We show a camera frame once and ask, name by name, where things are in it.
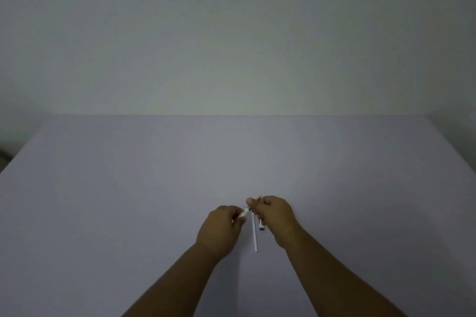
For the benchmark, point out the white pen with black ends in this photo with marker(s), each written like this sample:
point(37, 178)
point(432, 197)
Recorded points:
point(262, 225)

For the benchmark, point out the person's right fingers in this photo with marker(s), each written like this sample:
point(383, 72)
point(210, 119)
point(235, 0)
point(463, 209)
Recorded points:
point(260, 206)

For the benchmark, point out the thin white pen refill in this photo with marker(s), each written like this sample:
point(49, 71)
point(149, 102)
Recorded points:
point(254, 235)

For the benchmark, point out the person's left thumb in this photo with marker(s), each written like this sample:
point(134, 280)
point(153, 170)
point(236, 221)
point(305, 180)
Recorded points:
point(240, 221)

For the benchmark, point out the person's right hand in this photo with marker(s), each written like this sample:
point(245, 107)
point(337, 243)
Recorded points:
point(279, 218)

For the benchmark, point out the person's right forearm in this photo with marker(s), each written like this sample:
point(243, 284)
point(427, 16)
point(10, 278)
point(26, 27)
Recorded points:
point(334, 276)

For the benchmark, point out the person's left forearm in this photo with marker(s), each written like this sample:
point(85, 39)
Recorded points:
point(174, 285)

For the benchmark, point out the person's left hand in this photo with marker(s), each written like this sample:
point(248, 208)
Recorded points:
point(217, 231)

